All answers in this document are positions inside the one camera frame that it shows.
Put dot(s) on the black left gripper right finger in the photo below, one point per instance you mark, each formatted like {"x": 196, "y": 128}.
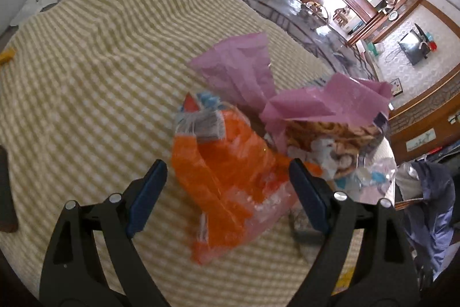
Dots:
{"x": 384, "y": 273}

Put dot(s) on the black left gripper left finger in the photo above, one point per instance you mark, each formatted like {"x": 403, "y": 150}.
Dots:
{"x": 72, "y": 274}

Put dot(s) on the orange snack wrapper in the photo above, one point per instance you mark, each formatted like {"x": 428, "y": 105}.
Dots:
{"x": 240, "y": 184}

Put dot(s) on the blue jacket on chair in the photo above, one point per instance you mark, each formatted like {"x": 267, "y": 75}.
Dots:
{"x": 430, "y": 191}

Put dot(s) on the pretzel snack bag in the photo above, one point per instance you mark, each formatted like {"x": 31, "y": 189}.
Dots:
{"x": 333, "y": 150}

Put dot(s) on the yellow checkered table cloth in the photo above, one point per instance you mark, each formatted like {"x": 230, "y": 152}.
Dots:
{"x": 88, "y": 104}

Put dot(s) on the wooden tv cabinet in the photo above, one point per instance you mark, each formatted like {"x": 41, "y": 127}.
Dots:
{"x": 370, "y": 59}

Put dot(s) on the pink plastic bag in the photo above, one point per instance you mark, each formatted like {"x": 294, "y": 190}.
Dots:
{"x": 239, "y": 70}

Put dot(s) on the wall mounted television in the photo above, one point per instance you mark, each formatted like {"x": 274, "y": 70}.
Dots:
{"x": 414, "y": 46}

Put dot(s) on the round wall clock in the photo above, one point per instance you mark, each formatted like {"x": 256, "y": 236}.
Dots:
{"x": 393, "y": 16}

